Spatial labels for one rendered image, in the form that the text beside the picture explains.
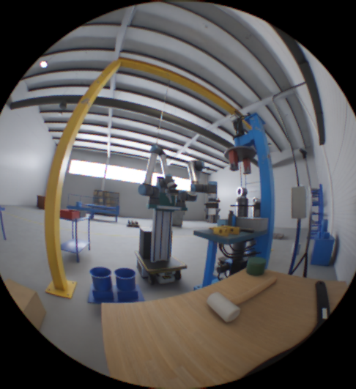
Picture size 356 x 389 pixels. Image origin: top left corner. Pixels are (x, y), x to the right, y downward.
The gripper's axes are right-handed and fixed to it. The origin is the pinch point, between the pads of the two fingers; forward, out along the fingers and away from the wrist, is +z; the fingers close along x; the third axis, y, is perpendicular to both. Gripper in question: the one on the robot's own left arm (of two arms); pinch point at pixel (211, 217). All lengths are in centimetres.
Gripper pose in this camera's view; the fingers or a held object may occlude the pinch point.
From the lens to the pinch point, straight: 116.8
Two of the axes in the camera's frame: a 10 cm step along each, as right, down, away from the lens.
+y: -8.8, -1.2, -4.6
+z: -0.7, 9.9, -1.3
